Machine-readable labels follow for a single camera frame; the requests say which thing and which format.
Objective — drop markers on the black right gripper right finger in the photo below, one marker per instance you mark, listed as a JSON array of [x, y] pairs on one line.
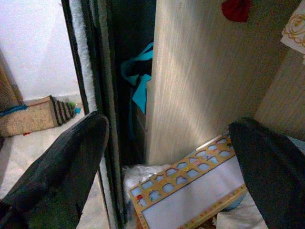
[[274, 171]]

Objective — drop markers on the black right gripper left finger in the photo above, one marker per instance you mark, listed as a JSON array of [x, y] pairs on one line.
[[59, 171]]

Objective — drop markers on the blue bowl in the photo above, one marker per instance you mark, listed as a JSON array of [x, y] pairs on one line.
[[234, 205]]

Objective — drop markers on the small green toy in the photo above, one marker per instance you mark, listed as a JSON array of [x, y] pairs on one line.
[[71, 105]]

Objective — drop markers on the light wood wardrobe door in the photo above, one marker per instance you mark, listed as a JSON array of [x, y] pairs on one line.
[[286, 95], [190, 71]]

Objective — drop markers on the crumpled white plastic bag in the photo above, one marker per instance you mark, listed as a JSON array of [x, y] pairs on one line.
[[143, 174]]

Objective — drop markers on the yellow shape puzzle board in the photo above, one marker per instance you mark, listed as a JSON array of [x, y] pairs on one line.
[[190, 198]]

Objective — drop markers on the teal fabric bag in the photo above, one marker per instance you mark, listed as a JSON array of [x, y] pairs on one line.
[[140, 97]]

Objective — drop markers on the white gold patterned card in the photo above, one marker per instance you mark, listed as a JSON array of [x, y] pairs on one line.
[[295, 28]]

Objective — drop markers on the red heart sticker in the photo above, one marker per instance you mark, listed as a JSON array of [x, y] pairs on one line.
[[234, 9]]

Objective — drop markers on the dark sliding door frame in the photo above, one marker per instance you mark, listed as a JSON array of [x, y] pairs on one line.
[[104, 83]]

